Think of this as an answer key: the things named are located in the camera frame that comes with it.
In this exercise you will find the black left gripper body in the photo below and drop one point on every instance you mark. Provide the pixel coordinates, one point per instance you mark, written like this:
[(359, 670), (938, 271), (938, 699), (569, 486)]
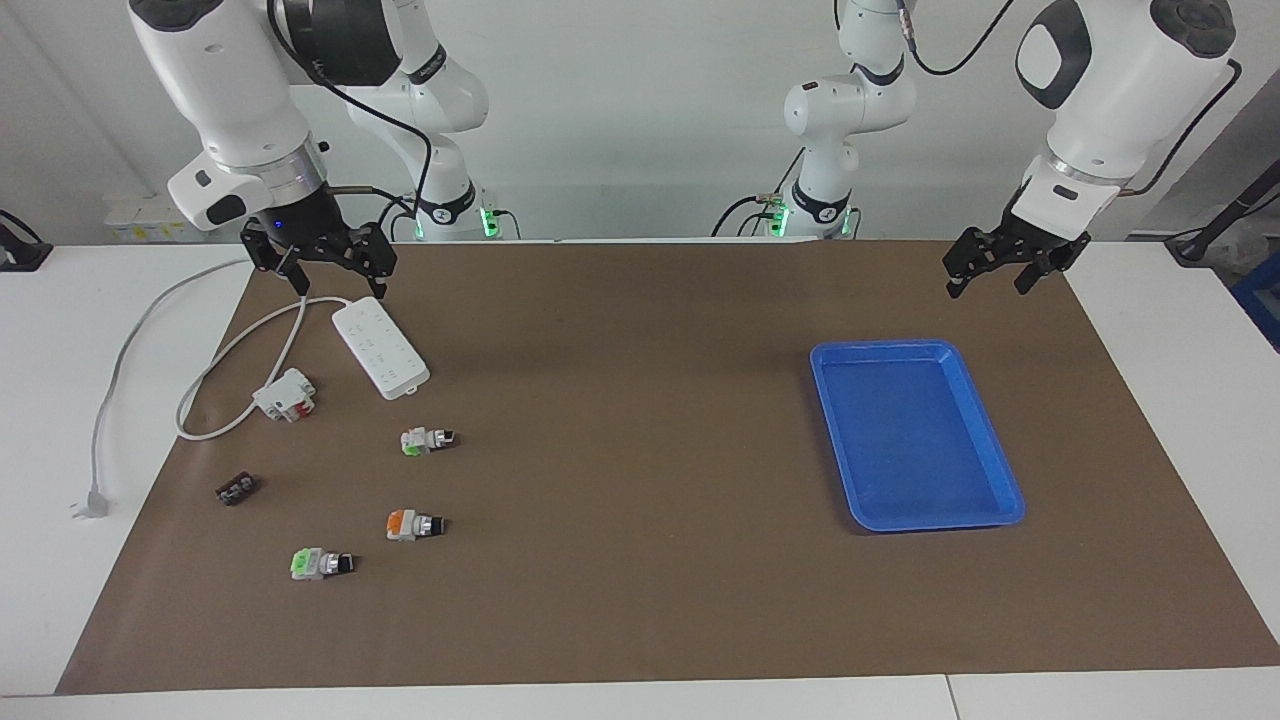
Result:
[(1030, 230)]

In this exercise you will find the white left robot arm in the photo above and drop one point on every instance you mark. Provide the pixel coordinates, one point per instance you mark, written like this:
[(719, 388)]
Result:
[(1110, 90)]

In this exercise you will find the blue crate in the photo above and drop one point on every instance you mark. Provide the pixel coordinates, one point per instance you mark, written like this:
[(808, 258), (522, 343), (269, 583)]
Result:
[(1262, 300)]

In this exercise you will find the white background box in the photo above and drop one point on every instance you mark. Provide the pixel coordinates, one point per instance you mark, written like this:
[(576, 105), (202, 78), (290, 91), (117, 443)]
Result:
[(150, 218)]

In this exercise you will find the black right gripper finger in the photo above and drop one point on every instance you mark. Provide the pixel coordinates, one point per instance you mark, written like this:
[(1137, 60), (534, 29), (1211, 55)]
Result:
[(268, 250), (372, 250)]

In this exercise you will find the white power strip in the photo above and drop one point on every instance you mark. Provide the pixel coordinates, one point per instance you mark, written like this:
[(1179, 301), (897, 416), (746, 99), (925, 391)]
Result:
[(380, 350)]

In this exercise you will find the black stand pole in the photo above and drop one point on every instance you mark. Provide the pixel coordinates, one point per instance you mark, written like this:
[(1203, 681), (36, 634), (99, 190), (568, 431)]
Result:
[(1225, 215)]

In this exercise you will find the white green selector switch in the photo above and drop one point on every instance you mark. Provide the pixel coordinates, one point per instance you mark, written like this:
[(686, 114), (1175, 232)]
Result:
[(418, 441)]

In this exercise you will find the green switch with black knob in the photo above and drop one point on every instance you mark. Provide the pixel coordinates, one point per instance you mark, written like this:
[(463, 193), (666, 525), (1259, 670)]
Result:
[(310, 565)]

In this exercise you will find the blue plastic tray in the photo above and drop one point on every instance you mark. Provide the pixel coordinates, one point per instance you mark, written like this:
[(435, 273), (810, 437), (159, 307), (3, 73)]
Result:
[(910, 440)]

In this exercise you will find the small dark terminal block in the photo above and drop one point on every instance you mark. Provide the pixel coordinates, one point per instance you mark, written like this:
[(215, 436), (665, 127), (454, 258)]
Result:
[(237, 490)]

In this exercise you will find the brown table mat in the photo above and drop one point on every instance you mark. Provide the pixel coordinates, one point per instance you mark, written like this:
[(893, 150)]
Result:
[(640, 560)]

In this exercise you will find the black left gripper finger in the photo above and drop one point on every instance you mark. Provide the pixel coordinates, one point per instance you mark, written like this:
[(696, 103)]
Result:
[(1055, 262), (975, 250)]

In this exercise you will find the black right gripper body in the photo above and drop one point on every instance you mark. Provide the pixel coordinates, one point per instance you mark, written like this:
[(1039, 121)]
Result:
[(300, 225)]

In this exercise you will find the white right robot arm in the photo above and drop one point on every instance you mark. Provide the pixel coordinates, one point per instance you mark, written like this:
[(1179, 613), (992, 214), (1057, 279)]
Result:
[(230, 90)]

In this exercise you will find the orange white push-button switch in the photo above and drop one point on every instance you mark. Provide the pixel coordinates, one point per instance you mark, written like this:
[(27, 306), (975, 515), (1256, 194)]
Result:
[(405, 525)]

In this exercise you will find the white red circuit breaker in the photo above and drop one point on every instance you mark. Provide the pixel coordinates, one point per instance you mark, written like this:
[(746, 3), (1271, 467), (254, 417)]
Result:
[(283, 395)]

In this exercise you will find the black clamp base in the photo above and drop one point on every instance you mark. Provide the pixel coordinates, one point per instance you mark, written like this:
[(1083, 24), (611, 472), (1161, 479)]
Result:
[(20, 255)]

